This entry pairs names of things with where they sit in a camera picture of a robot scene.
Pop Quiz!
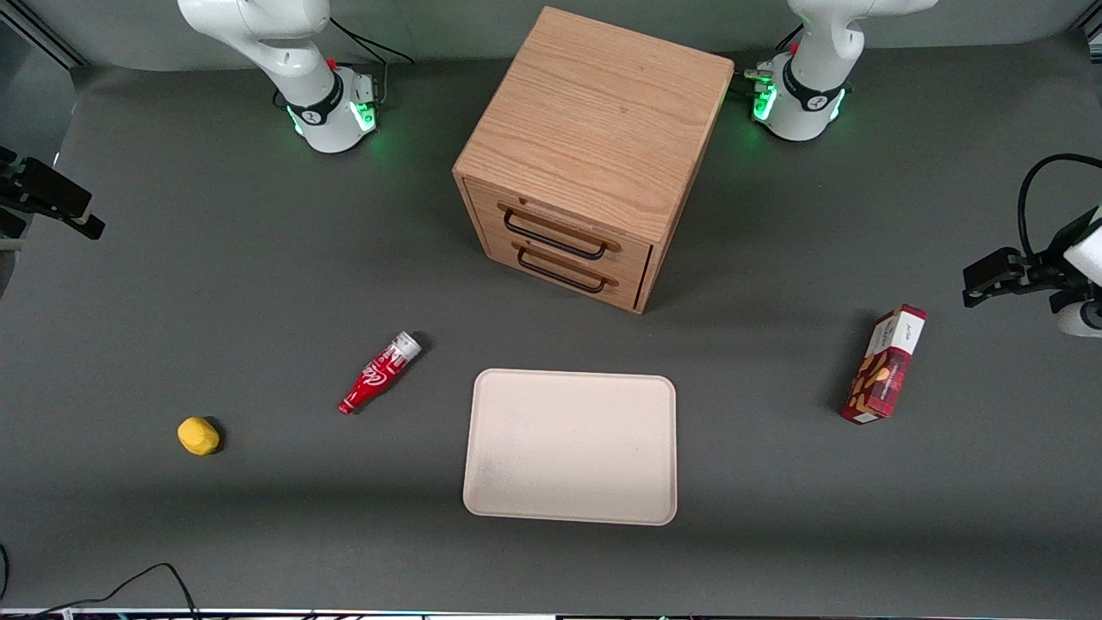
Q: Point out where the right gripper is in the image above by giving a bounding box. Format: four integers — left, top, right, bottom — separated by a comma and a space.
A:
0, 158, 106, 240

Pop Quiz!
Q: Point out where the black looped gripper cable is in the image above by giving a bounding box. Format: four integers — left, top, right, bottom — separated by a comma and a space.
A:
1018, 153, 1102, 259

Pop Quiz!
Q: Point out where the beige plastic tray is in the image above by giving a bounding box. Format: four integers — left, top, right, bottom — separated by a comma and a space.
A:
462, 369, 678, 526

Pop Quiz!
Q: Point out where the wooden drawer with black handle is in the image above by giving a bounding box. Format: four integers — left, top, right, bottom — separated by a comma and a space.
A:
487, 234, 648, 313
469, 179, 655, 278

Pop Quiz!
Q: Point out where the black cable behind arm base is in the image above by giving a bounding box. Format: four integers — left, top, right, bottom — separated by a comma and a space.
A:
331, 17, 415, 106

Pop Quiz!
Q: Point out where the wooden drawer cabinet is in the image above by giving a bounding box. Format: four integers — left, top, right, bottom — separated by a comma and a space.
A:
453, 6, 735, 314

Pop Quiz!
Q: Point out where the aluminium frame profile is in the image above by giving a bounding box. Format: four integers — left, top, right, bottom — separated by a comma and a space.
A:
0, 0, 89, 70

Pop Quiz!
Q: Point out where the red soda bottle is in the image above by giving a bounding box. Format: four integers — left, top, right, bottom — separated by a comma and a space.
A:
337, 332, 424, 416

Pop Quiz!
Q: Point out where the black cable at table edge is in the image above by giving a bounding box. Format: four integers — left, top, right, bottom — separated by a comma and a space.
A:
0, 544, 201, 620

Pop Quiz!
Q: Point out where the red cookie box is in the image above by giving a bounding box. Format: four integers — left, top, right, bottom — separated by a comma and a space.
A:
841, 304, 928, 425

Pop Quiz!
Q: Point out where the yellow lemon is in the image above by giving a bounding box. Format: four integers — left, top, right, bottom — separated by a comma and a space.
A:
177, 417, 220, 456

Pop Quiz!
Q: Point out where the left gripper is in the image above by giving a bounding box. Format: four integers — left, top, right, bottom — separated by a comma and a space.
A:
963, 207, 1102, 308

